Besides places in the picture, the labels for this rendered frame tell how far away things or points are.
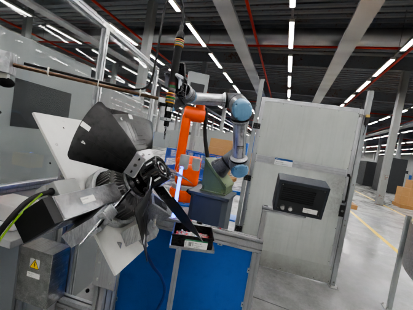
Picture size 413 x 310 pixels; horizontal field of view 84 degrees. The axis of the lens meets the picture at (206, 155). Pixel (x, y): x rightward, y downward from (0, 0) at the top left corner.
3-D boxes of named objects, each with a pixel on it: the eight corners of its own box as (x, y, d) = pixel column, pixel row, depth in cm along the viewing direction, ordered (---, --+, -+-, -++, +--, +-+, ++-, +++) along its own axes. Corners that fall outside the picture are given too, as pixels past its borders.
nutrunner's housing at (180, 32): (162, 125, 103) (179, 21, 101) (161, 125, 107) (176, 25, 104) (171, 127, 105) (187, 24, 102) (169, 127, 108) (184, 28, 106)
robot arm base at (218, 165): (215, 162, 184) (225, 154, 181) (225, 177, 180) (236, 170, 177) (208, 160, 170) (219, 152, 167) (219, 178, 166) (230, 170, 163)
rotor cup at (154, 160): (137, 200, 91) (165, 184, 89) (121, 168, 92) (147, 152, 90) (153, 194, 105) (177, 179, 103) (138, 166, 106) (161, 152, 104)
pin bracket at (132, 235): (120, 233, 95) (137, 223, 94) (128, 230, 101) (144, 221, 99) (125, 246, 94) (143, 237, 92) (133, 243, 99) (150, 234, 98)
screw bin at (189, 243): (169, 246, 115) (171, 233, 115) (173, 233, 132) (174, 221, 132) (212, 253, 117) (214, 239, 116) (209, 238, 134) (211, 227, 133)
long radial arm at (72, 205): (93, 195, 93) (115, 181, 91) (101, 211, 92) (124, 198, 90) (22, 214, 65) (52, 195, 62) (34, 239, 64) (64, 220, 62)
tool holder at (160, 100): (156, 118, 100) (160, 96, 100) (153, 119, 107) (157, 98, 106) (176, 122, 104) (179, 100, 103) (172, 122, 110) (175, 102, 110)
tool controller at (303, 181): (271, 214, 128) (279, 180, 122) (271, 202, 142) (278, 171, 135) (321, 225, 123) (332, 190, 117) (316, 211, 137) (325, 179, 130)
